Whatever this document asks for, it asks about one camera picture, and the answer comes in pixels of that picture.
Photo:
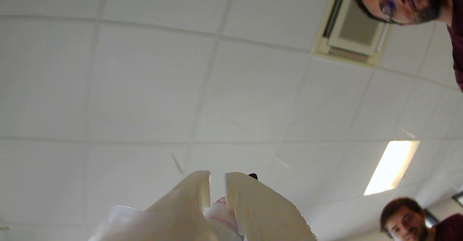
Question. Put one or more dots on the ceiling light panel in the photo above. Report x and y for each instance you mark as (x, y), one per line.
(392, 166)

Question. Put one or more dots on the ceiling air vent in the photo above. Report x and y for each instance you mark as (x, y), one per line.
(352, 27)

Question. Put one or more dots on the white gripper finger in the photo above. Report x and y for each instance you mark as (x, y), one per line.
(267, 215)
(170, 215)

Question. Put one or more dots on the red whiteboard marker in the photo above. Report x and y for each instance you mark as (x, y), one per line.
(221, 215)

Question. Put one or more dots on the dark-haired person's head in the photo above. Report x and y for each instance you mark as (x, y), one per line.
(403, 219)

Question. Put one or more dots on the black-framed window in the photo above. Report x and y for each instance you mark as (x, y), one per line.
(458, 198)

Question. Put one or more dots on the maroon shirt torso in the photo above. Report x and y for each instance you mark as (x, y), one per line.
(448, 230)
(456, 27)

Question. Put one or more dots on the bearded head with glasses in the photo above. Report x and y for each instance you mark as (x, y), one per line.
(401, 0)

